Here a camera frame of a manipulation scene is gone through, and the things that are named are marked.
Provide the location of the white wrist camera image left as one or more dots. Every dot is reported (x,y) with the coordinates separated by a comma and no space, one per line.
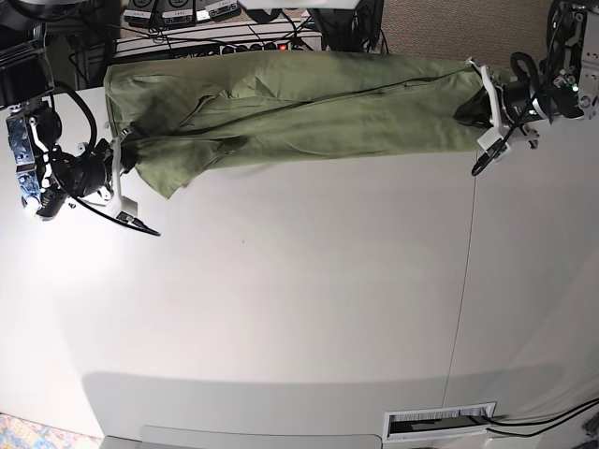
(126,209)

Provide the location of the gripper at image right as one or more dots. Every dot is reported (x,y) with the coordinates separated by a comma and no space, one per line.
(498,94)

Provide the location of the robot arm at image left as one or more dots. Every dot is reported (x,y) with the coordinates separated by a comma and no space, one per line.
(33,124)

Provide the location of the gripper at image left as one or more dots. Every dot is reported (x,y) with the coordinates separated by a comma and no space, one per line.
(95,176)

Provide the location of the table cable grommet slot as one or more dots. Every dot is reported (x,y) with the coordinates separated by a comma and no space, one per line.
(436,424)

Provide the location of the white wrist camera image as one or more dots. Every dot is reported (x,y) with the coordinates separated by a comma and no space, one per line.
(492,146)
(126,209)

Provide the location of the black camera cable image left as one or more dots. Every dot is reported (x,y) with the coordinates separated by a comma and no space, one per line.
(61,161)

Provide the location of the green T-shirt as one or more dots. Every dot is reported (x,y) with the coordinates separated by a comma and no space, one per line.
(182,117)

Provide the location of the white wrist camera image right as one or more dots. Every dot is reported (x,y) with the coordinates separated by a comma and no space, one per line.
(492,146)

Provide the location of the black camera cable image right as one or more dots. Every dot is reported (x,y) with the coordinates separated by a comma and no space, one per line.
(518,132)

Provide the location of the white power strip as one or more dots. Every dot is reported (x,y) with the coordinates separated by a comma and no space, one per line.
(244,47)

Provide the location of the black camera cable image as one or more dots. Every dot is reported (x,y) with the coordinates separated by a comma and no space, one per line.
(518,132)
(61,161)

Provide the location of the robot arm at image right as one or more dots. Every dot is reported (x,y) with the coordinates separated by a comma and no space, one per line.
(566,80)

